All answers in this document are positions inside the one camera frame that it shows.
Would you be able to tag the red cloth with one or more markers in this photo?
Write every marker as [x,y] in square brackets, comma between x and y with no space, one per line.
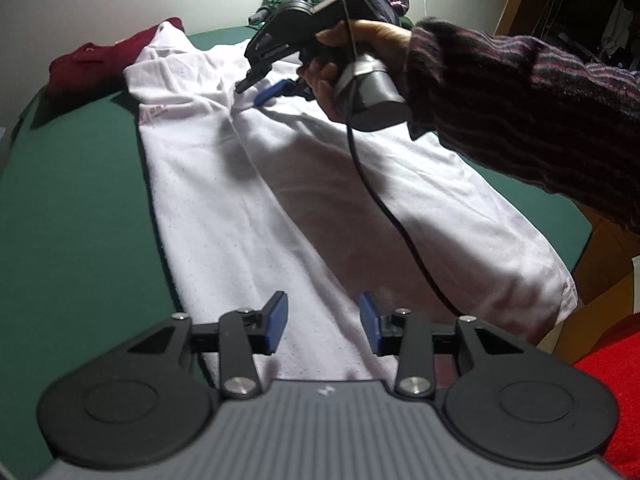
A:
[615,360]

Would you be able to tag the person's right forearm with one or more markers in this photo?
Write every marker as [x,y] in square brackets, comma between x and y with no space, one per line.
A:
[525,100]

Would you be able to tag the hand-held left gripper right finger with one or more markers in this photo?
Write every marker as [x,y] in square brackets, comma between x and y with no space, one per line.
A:
[369,322]

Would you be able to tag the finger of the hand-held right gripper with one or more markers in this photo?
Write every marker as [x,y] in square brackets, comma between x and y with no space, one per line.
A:
[250,80]
[272,92]

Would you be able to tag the person's right hand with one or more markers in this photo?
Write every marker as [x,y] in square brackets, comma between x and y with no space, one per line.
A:
[380,37]

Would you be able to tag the hanging pale garment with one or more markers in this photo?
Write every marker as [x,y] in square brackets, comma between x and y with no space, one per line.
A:
[615,30]

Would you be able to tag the maroon sweater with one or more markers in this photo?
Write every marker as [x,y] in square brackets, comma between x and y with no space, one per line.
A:
[100,65]

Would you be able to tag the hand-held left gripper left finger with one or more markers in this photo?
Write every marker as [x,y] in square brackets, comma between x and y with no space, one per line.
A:
[277,322]

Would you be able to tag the brown cardboard box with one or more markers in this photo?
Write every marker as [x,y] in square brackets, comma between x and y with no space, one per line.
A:
[605,270]

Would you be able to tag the red plaid shirt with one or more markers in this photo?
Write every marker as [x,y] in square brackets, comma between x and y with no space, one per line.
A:
[400,2]

